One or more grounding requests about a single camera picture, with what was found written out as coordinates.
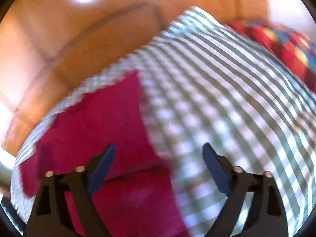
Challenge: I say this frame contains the crimson red cloth garment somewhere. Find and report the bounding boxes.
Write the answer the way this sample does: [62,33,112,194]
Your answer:
[19,71,189,236]

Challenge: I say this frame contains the red plaid blanket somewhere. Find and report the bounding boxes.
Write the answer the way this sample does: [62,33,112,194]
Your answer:
[228,20,315,91]

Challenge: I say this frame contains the wooden panelled headboard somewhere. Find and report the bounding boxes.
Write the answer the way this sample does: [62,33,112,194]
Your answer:
[1,0,268,155]

